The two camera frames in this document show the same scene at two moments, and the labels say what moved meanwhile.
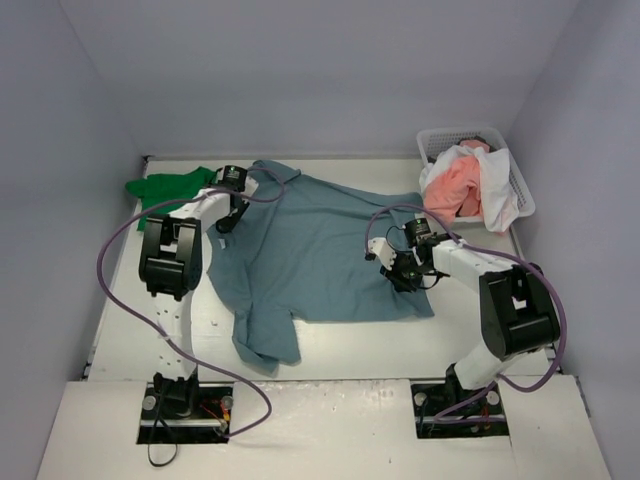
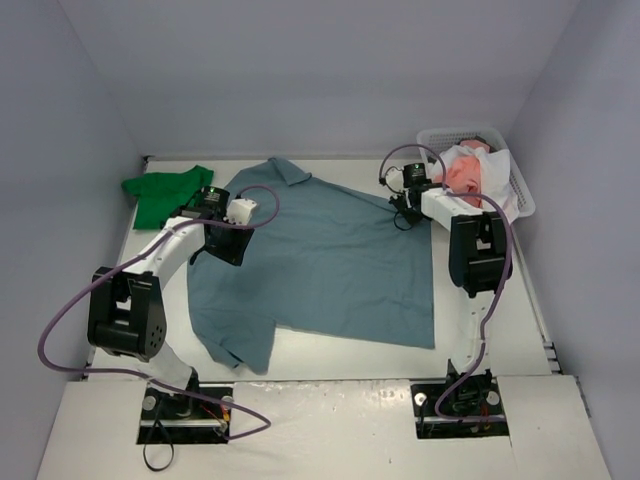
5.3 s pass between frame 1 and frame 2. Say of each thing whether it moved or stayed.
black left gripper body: moved
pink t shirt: stayed
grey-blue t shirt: moved
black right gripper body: moved
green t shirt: stayed
